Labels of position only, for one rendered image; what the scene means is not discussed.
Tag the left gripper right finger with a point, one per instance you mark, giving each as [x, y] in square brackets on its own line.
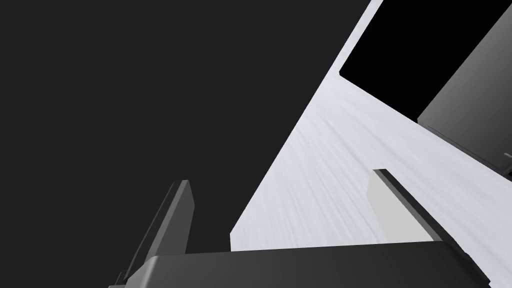
[394, 218]

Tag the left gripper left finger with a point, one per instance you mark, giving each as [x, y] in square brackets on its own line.
[172, 228]

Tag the grey flat cabinet panel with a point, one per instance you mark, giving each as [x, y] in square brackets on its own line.
[476, 92]

